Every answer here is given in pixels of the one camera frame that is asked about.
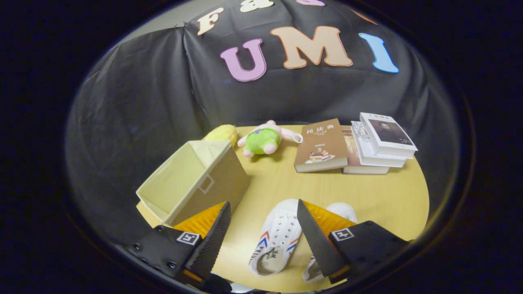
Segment brown cover book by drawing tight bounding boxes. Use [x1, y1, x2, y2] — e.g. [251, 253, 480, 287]
[294, 118, 349, 173]

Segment yellow plush toy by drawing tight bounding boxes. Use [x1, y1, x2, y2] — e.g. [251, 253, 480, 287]
[202, 125, 238, 147]

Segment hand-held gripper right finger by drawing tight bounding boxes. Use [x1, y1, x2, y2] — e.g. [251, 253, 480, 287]
[297, 199, 409, 284]

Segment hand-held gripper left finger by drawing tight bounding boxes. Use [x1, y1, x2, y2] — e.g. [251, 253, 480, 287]
[127, 201, 232, 284]

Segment white book with portrait cover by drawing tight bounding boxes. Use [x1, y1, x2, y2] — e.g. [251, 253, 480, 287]
[360, 112, 418, 160]

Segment black backdrop cloth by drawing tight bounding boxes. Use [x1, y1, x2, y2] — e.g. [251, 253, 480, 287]
[65, 0, 458, 245]

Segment green and pink plush toy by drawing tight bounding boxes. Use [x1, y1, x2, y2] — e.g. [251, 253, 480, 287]
[237, 120, 304, 158]

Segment beige fabric storage box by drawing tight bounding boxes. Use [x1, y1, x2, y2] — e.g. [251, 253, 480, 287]
[136, 140, 252, 227]

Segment white patterned cover book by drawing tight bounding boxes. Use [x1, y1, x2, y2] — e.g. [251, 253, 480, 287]
[351, 121, 407, 168]

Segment white canvas shoe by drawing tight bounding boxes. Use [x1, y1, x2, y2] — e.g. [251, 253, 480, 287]
[302, 202, 358, 283]
[249, 199, 303, 277]

